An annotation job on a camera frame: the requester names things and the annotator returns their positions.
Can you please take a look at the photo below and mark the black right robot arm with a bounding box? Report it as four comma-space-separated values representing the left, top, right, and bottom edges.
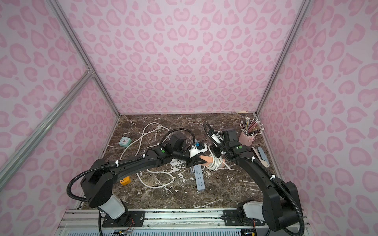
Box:
203, 123, 305, 236

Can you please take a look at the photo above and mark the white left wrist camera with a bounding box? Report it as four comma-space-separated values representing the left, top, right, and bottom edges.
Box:
190, 142, 208, 158

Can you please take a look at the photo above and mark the aluminium diagonal frame bar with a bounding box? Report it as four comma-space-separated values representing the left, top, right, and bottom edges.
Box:
1, 69, 93, 190

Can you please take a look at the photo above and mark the yellow power strip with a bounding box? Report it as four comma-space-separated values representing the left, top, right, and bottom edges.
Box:
120, 177, 131, 186

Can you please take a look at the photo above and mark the pink power strip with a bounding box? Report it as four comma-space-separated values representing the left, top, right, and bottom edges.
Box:
200, 154, 226, 171

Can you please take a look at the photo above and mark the aluminium corner frame post left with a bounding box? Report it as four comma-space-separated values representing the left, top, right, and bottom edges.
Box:
46, 0, 121, 118

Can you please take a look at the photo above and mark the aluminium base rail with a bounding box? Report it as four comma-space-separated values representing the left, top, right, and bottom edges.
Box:
56, 207, 311, 236

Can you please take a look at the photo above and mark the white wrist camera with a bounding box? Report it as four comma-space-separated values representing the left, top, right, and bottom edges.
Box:
190, 142, 208, 158
211, 133, 223, 145

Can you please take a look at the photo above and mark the small teal alarm clock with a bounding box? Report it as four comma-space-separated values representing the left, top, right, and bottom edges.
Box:
118, 137, 132, 148

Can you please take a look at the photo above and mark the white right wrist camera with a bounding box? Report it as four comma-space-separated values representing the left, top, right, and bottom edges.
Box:
211, 133, 223, 145

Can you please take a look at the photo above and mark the wooden grey block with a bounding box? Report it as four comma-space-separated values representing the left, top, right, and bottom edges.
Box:
252, 147, 270, 168

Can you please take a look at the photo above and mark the light blue power strip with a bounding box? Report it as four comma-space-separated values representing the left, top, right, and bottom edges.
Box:
194, 165, 205, 192

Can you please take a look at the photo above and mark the aluminium corner frame post right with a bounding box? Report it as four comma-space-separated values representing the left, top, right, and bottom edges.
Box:
256, 0, 313, 117

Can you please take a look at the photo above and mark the aluminium corner frame post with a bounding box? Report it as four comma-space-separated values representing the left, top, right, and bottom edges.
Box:
256, 0, 313, 117
46, 0, 121, 118

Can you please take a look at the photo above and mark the pink pen cup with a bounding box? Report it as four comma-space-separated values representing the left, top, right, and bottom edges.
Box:
239, 131, 256, 146

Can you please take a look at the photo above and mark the white cord of yellow strip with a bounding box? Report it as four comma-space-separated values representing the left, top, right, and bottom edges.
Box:
120, 122, 175, 189

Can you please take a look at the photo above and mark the bundle of pens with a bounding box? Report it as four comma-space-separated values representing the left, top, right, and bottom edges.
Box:
240, 117, 264, 137

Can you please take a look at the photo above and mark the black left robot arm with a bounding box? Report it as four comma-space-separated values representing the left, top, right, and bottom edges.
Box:
67, 128, 208, 221

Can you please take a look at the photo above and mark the white cord of pink strip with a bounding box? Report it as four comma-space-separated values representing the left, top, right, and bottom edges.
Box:
205, 144, 231, 171

